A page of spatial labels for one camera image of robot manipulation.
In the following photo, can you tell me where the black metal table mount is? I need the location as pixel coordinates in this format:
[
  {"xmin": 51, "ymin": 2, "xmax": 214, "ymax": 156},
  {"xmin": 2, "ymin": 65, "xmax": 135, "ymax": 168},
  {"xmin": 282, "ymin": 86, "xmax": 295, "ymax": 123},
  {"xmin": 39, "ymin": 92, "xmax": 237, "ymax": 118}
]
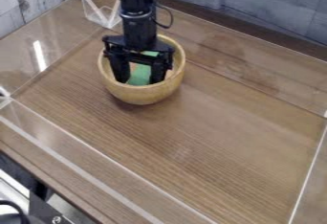
[{"xmin": 27, "ymin": 192, "xmax": 74, "ymax": 224}]

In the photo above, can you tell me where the green rectangular block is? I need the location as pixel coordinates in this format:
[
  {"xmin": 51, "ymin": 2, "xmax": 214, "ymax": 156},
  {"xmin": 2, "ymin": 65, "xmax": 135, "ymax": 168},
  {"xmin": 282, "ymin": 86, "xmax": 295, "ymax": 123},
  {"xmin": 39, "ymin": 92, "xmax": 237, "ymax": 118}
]
[{"xmin": 127, "ymin": 60, "xmax": 151, "ymax": 86}]

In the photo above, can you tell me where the clear acrylic corner bracket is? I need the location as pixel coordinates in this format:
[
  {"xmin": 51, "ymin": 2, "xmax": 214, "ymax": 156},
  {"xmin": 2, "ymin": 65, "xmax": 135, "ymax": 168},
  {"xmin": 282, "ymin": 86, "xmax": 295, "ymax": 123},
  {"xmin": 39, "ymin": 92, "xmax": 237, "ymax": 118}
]
[{"xmin": 82, "ymin": 0, "xmax": 122, "ymax": 29}]

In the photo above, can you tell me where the wooden bowl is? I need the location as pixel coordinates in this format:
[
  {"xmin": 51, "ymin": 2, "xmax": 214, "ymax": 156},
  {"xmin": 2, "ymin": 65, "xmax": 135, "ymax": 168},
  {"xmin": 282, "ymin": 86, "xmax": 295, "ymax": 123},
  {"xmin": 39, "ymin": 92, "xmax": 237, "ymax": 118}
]
[{"xmin": 98, "ymin": 34, "xmax": 187, "ymax": 105}]

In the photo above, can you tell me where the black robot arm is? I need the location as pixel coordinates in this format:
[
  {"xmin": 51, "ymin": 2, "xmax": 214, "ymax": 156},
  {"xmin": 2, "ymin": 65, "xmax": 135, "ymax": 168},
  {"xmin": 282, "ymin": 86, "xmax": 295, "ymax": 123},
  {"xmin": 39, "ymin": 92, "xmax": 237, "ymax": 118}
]
[{"xmin": 103, "ymin": 0, "xmax": 175, "ymax": 84}]

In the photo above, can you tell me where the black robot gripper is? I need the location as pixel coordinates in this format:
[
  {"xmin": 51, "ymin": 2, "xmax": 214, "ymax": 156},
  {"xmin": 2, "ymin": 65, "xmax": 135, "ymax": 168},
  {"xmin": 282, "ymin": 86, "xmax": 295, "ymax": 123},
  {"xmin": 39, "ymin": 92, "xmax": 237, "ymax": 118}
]
[{"xmin": 103, "ymin": 11, "xmax": 175, "ymax": 84}]

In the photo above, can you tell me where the black cable bottom left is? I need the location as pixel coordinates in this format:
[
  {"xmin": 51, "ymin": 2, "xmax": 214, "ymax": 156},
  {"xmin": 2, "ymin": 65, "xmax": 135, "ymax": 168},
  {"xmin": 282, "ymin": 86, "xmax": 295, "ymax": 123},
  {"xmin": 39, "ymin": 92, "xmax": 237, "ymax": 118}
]
[{"xmin": 0, "ymin": 199, "xmax": 31, "ymax": 224}]

